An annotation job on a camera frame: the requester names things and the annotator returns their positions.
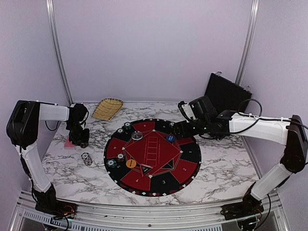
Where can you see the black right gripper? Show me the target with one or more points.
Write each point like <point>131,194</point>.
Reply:
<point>177,126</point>

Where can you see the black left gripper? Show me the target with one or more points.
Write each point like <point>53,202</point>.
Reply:
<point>84,139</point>

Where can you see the blue round blind button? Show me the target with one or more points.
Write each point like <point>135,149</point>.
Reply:
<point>170,138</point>

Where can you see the blue green chip stack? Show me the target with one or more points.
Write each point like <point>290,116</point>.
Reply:
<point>119,130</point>

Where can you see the small orange black chip pile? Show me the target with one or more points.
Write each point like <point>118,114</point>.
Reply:
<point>120,157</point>

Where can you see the clear round dealer button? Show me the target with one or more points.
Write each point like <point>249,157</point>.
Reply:
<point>137,135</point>

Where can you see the black triangular button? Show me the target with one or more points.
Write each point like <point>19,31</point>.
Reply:
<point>145,168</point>

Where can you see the orange round blind button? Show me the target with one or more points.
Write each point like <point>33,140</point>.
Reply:
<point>131,163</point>

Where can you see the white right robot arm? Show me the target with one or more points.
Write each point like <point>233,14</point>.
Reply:
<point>202,118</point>

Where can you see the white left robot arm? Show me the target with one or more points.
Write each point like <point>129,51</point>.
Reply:
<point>22,129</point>

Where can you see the red playing card deck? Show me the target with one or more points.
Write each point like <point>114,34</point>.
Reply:
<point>69,145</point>

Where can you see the white black chip stack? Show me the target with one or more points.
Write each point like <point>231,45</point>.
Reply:
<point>86,159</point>

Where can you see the woven bamboo tray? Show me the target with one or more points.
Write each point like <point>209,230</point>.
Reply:
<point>107,109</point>

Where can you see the round red black poker mat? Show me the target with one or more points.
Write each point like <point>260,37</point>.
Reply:
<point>175,164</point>

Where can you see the black poker chip case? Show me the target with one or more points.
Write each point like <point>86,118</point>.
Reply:
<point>224,94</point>

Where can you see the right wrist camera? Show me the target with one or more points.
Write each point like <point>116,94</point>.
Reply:
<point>186,111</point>

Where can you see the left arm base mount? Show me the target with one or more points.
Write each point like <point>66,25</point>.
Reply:
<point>48,203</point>

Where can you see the right aluminium wall post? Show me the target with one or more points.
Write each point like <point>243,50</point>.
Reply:
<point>248,40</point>

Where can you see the aluminium wall post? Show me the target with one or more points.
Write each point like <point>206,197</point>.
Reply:
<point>57,50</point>
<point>248,40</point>

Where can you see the aluminium front rail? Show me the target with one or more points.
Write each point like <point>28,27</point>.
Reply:
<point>193,217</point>

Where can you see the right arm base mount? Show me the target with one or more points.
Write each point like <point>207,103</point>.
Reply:
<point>247,207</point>

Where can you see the left aluminium wall post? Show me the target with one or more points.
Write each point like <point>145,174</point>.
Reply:
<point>57,50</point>

